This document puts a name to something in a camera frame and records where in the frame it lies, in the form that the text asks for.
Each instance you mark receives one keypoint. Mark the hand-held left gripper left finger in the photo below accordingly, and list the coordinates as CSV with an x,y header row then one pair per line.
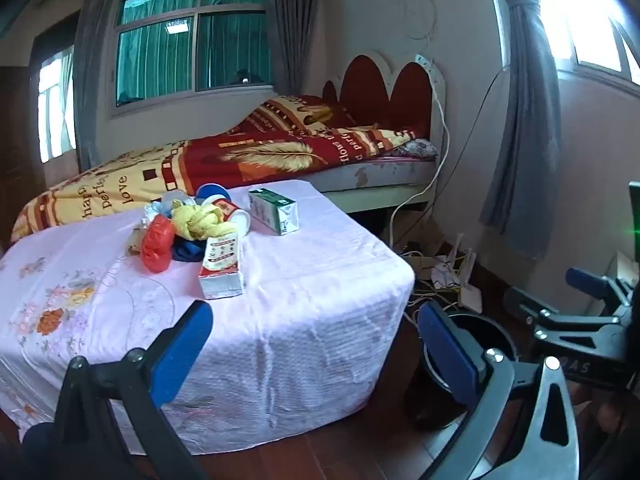
x,y
186,355

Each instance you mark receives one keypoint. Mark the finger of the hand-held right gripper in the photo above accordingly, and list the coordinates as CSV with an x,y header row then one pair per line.
x,y
575,335
586,280

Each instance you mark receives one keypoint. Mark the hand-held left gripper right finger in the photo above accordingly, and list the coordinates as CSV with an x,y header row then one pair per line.
x,y
446,355

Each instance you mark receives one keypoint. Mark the black trash bin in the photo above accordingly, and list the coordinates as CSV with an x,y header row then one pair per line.
x,y
492,332

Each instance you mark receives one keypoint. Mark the red and white carton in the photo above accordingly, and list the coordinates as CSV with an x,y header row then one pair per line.
x,y
220,270

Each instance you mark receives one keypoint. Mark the red plastic bag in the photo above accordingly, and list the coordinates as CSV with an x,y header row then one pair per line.
x,y
157,242

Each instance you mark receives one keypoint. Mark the white cup with red label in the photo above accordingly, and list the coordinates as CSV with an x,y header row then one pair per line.
x,y
232,212

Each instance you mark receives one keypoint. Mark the clear plastic wrap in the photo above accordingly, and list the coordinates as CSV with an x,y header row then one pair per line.
x,y
177,199

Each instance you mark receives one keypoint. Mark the blue paper cup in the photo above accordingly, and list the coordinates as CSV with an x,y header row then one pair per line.
x,y
212,192

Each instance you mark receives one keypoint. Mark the green and white carton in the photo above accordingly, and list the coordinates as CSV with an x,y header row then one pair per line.
x,y
272,210

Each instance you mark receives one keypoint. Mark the white router with antennas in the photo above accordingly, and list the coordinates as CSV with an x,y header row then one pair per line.
x,y
471,300

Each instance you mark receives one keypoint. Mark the white modem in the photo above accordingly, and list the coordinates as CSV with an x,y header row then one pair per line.
x,y
444,272

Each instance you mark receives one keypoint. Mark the grey curtain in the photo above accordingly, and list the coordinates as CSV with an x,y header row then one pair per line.
x,y
292,25
520,135
97,60

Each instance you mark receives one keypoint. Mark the bed with red blanket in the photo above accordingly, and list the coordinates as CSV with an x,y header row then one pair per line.
x,y
225,155

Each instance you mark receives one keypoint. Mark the floral pillow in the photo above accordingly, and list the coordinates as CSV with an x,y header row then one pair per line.
x,y
420,147

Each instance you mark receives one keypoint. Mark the arched bright window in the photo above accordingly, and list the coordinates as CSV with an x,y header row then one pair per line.
x,y
590,25

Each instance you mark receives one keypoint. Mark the dark wooden wardrobe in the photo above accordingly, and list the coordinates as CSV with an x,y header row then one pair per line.
x,y
20,160

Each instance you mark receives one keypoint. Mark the white and red bed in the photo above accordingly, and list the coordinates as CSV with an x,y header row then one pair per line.
x,y
390,95

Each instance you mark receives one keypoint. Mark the narrow bright window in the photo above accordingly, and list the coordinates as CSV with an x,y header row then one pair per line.
x,y
56,105

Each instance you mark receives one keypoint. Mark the window with green curtain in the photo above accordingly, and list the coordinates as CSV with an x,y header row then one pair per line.
x,y
160,60

